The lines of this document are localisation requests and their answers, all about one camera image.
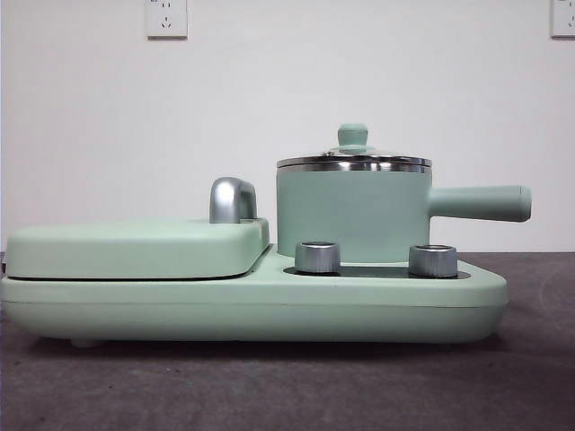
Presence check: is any glass lid with green knob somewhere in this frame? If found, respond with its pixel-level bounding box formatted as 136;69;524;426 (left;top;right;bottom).
275;123;433;173

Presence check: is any silver control knob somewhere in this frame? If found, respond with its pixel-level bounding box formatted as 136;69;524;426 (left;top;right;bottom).
294;240;341;274
407;243;458;277

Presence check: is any mint green cooker base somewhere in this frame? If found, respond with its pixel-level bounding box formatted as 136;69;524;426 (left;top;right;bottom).
0;242;509;349

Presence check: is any mint green pot with handle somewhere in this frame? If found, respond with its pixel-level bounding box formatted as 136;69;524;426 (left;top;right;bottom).
275;164;533;266

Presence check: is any silver grill cover handle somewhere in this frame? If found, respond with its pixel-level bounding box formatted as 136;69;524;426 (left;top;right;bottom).
208;177;258;224

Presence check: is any white wall socket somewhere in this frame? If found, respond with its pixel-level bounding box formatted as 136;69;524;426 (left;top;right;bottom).
550;0;575;40
146;0;189;40

